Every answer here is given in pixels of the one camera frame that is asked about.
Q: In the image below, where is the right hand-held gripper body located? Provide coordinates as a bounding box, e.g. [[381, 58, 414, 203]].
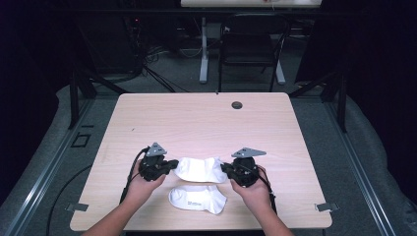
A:
[[230, 147, 268, 189]]

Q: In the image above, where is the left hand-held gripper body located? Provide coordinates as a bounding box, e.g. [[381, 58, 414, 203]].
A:
[[138, 142, 169, 183]]

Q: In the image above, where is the white ankle sock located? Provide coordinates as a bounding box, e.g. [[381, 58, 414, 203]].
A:
[[168, 184, 228, 215], [172, 156, 229, 184]]

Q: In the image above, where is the person's left hand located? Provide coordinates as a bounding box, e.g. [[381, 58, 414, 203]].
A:
[[125, 159, 167, 207]]

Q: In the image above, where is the person's right hand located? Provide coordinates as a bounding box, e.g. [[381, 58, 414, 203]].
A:
[[229, 164, 273, 214]]

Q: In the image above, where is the black folding chair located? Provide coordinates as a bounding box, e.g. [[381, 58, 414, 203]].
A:
[[217, 12, 293, 92]]

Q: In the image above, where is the white desk with metal legs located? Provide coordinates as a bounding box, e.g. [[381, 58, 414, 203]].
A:
[[180, 0, 325, 86]]

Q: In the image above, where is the left hand-held gripper black cable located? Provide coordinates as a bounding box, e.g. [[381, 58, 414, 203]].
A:
[[119, 147, 150, 205]]

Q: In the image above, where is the hand-held gripper black cable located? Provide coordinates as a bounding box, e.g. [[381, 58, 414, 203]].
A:
[[258, 165, 278, 216], [119, 147, 150, 205]]

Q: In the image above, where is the right hand-held gripper black cable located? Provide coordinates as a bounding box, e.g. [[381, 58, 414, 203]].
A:
[[258, 165, 278, 216]]

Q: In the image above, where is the grey metal table bracket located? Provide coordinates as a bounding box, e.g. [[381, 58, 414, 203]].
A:
[[314, 202, 340, 213], [64, 202, 89, 213]]

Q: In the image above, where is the bundle of black cables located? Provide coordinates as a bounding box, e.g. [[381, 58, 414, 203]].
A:
[[129, 16, 190, 94]]

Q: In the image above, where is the black floor cable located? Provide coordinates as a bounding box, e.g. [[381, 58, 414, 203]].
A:
[[44, 163, 93, 236]]

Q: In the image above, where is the black metal frame stand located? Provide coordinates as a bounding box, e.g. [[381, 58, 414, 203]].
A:
[[67, 63, 130, 130], [288, 67, 349, 134]]

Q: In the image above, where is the aluminium floor rail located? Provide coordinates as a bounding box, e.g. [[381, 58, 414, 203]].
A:
[[324, 97, 399, 236], [3, 97, 96, 236]]

